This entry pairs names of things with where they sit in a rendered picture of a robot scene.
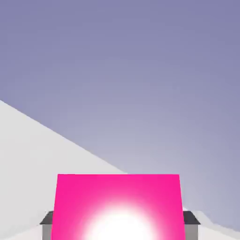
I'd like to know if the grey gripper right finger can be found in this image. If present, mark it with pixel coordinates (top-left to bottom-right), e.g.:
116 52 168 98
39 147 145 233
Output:
182 207 239 240

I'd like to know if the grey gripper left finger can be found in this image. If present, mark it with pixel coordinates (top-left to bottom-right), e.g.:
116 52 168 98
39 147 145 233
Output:
7 210 54 240

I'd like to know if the small pink cube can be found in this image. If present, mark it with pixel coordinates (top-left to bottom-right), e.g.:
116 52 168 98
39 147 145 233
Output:
50 173 186 240

